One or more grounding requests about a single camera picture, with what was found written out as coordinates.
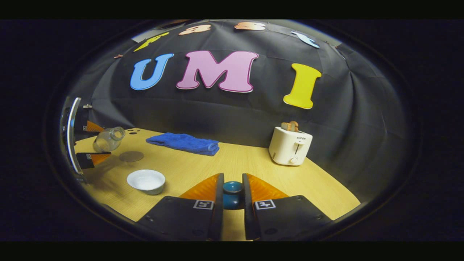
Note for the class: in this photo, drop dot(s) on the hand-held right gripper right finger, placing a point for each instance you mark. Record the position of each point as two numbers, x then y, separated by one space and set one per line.
248 214

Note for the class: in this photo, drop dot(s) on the clear plastic water bottle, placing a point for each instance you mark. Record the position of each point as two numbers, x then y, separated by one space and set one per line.
107 141

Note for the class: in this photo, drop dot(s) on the white toaster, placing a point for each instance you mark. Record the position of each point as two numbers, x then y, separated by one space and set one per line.
288 146

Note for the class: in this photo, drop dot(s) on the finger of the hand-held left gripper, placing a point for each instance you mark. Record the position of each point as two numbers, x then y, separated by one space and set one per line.
85 160
91 127

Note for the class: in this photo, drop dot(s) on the toast slice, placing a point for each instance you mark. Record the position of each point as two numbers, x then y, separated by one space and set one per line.
290 126

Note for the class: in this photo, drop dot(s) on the black backdrop cloth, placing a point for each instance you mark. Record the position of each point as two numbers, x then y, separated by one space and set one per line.
232 108

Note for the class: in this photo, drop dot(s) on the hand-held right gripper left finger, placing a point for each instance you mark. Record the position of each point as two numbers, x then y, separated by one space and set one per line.
218 214

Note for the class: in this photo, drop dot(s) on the blue teacup lid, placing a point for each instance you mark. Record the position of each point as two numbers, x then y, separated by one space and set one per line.
232 197

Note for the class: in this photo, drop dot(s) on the blue towel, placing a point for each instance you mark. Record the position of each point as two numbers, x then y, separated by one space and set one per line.
185 143

